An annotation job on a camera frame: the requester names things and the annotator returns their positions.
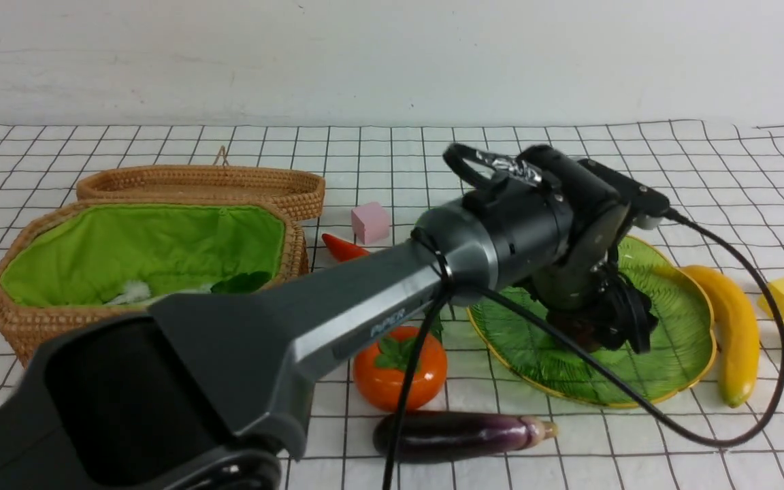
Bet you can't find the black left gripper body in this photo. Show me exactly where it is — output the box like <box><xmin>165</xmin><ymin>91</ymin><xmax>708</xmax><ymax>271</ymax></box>
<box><xmin>532</xmin><ymin>206</ymin><xmax>657</xmax><ymax>354</ymax></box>

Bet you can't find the green leaf glass plate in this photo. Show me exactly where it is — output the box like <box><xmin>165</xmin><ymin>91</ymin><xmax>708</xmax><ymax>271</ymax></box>
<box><xmin>468</xmin><ymin>235</ymin><xmax>716</xmax><ymax>409</ymax></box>

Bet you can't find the yellow banana toy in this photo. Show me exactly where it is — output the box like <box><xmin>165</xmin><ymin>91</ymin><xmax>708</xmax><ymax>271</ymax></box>
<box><xmin>680</xmin><ymin>265</ymin><xmax>760</xmax><ymax>408</ymax></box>

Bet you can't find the purple eggplant toy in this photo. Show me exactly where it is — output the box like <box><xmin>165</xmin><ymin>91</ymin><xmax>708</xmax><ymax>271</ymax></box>
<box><xmin>395</xmin><ymin>410</ymin><xmax>558</xmax><ymax>464</ymax></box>

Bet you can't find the orange persimmon toy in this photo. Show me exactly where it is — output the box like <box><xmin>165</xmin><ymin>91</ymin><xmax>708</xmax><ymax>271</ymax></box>
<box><xmin>353</xmin><ymin>325</ymin><xmax>448</xmax><ymax>412</ymax></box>

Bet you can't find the orange carrot toy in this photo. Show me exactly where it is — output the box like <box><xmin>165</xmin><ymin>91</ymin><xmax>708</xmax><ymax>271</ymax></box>
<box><xmin>321</xmin><ymin>233</ymin><xmax>370</xmax><ymax>263</ymax></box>

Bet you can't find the white radish toy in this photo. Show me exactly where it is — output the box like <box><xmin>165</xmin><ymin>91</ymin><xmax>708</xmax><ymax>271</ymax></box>
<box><xmin>105</xmin><ymin>271</ymin><xmax>274</xmax><ymax>307</ymax></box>

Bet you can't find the dark purple mangosteen toy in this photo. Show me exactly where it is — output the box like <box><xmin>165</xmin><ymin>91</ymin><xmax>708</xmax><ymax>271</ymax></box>
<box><xmin>546</xmin><ymin>310</ymin><xmax>610</xmax><ymax>353</ymax></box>

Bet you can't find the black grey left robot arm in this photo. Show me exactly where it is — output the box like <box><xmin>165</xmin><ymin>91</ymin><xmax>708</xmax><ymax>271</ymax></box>
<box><xmin>0</xmin><ymin>144</ymin><xmax>671</xmax><ymax>489</ymax></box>

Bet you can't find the pink foam cube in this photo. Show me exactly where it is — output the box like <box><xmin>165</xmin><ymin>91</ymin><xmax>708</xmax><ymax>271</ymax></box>
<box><xmin>350</xmin><ymin>201</ymin><xmax>391</xmax><ymax>245</ymax></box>

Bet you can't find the woven rattan basket lid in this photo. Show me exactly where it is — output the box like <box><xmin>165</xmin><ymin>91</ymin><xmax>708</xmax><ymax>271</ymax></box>
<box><xmin>76</xmin><ymin>146</ymin><xmax>325</xmax><ymax>221</ymax></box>

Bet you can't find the woven rattan basket green lining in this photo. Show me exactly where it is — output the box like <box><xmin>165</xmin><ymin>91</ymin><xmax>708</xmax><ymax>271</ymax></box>
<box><xmin>0</xmin><ymin>199</ymin><xmax>310</xmax><ymax>368</ymax></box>

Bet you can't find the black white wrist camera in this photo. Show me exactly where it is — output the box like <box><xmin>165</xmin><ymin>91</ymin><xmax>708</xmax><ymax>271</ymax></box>
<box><xmin>578</xmin><ymin>159</ymin><xmax>671</xmax><ymax>231</ymax></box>

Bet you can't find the black camera cable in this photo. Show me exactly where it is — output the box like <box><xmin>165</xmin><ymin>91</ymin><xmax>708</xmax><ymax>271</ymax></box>
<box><xmin>382</xmin><ymin>143</ymin><xmax>784</xmax><ymax>490</ymax></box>

